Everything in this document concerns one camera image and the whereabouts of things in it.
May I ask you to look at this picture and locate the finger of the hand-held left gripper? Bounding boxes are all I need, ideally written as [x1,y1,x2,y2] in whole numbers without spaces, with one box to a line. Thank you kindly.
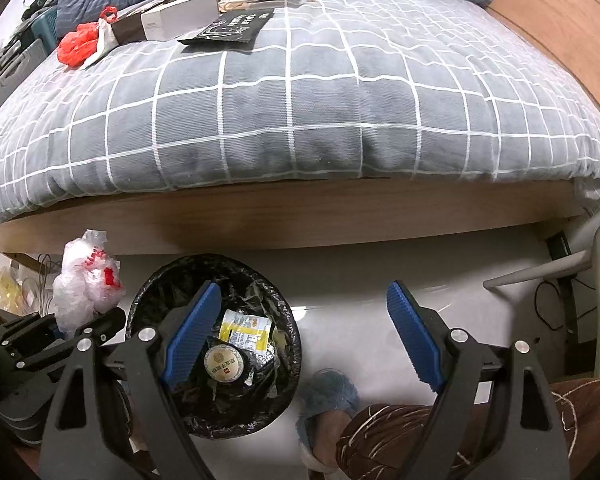
[0,312,63,361]
[77,308,127,346]

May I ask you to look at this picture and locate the black printed packet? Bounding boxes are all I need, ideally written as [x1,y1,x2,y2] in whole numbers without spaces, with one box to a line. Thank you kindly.
[177,9,273,53]

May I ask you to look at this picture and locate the white earphone box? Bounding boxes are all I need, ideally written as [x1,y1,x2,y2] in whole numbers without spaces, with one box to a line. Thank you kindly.
[140,0,220,41]

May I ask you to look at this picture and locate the person's leg brown trousers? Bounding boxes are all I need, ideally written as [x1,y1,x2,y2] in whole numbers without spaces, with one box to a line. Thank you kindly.
[310,377,600,480]

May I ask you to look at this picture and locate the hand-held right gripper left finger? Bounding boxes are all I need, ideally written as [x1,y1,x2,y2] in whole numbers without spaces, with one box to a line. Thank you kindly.
[39,280,223,480]

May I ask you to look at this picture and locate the white metal furniture leg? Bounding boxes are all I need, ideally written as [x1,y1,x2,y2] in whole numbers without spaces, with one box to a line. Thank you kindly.
[482,252,593,291]

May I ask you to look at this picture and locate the blue fluffy slipper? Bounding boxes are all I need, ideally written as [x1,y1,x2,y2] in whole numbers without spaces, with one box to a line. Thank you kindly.
[296,369,361,476]

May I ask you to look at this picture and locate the white plastic bag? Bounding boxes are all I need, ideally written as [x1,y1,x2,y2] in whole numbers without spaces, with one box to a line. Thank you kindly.
[82,17,116,68]

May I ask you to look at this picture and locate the black power adapter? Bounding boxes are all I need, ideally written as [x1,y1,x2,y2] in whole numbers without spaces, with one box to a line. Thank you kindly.
[545,232,573,261]

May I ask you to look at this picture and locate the grey checked bed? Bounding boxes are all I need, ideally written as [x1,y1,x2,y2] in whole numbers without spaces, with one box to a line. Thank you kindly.
[0,0,600,226]

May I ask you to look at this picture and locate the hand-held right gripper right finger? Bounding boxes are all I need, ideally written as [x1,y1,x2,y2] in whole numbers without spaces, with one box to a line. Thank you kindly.
[386,280,573,480]

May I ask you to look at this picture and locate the black power cable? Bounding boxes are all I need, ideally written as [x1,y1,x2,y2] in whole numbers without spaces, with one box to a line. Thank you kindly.
[532,260,598,333]

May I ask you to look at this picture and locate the grey ribbed suitcase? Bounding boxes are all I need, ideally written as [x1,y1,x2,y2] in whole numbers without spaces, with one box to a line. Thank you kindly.
[0,37,48,131]

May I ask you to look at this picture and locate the teal suitcase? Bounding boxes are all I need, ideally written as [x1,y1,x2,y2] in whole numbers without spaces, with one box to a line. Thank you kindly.
[17,7,61,51]

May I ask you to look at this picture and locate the wooden bed frame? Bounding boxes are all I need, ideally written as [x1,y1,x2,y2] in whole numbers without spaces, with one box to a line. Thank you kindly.
[0,180,583,256]

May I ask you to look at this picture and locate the yellow yogurt tub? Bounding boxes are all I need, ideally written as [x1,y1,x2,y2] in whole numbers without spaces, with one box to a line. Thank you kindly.
[202,342,251,386]

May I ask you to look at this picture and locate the clear plastic bag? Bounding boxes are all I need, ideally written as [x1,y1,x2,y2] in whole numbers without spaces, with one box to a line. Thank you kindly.
[52,229,125,337]

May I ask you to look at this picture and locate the yellow snack packet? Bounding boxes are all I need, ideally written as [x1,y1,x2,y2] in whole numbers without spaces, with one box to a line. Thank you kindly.
[219,309,273,353]

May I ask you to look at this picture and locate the red plastic bag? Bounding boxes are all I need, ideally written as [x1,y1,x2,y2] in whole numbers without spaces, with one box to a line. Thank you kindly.
[57,6,118,68]

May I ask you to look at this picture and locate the yellow plastic bag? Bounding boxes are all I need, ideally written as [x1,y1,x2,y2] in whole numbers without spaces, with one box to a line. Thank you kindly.
[0,265,26,311]

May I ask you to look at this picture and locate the wooden headboard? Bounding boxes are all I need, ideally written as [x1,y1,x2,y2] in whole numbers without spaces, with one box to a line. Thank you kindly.
[472,0,600,136]

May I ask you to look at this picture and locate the trash bin with black liner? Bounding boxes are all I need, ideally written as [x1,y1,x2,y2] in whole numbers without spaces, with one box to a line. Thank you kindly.
[125,254,303,440]

